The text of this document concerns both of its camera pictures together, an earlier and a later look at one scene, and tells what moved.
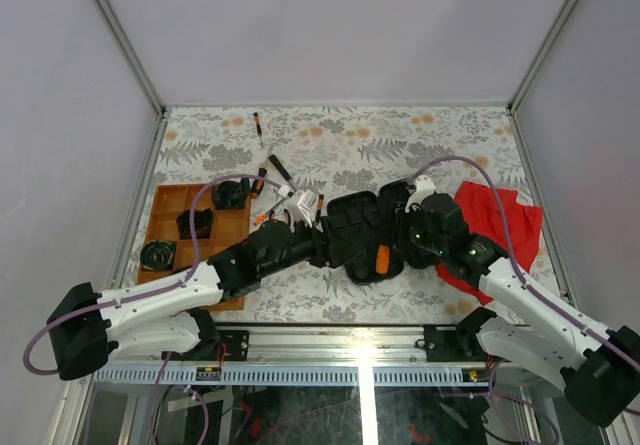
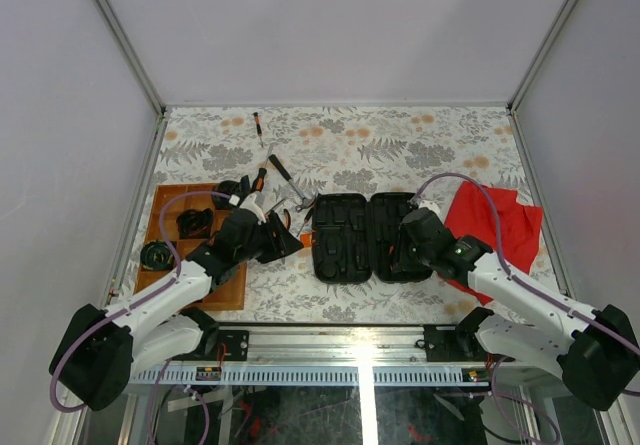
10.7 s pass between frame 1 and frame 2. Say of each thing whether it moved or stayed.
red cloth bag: stayed
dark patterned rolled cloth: stayed
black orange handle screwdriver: stayed
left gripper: moved
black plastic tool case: moved
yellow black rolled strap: stayed
